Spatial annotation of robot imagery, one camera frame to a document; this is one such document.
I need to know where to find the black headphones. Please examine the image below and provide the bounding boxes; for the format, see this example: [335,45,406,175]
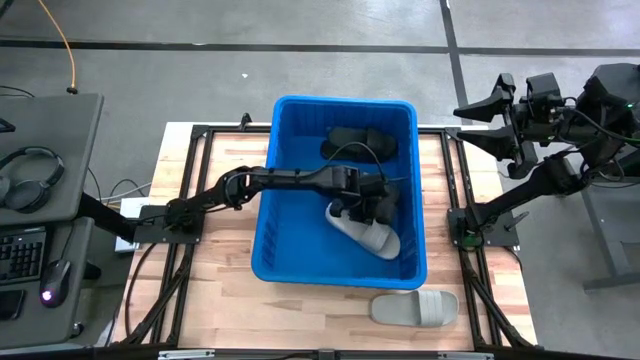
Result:
[0,145,66,212]

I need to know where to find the black keyboard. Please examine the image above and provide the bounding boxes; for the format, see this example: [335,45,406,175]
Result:
[0,227,48,286]

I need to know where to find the blue plastic bin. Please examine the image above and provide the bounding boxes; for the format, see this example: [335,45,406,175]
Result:
[250,94,429,291]

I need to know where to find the grey metal stand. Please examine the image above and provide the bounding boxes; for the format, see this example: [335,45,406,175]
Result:
[579,184,640,294]

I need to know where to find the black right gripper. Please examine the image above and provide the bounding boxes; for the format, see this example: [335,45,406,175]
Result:
[453,72,571,180]

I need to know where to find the silver bracket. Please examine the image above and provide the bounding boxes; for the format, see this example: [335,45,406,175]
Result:
[437,351,495,360]
[157,349,216,360]

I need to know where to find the yellow cable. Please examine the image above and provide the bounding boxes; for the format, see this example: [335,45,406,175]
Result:
[37,0,78,95]

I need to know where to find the grey keyboard desk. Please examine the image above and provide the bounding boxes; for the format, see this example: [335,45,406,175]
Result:
[0,217,97,349]

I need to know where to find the black computer mouse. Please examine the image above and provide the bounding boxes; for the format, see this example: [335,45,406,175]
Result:
[39,259,73,309]

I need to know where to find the dark grey desk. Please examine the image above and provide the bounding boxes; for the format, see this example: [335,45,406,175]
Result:
[0,92,105,227]

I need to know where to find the black phone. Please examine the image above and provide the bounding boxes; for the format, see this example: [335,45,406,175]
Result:
[0,288,26,321]

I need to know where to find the black metal table frame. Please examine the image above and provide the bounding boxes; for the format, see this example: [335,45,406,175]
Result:
[117,122,539,351]

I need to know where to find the black rubber slide sandal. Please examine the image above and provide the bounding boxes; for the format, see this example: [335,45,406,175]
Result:
[319,141,361,164]
[325,126,399,161]

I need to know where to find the white power box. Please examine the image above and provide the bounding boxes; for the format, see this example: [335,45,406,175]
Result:
[114,196,151,254]

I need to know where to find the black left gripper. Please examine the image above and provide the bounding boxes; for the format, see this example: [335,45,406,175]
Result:
[327,166,402,227]

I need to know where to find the grey rubber slide sandal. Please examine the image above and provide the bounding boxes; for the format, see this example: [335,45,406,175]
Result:
[369,288,460,329]
[324,199,402,261]

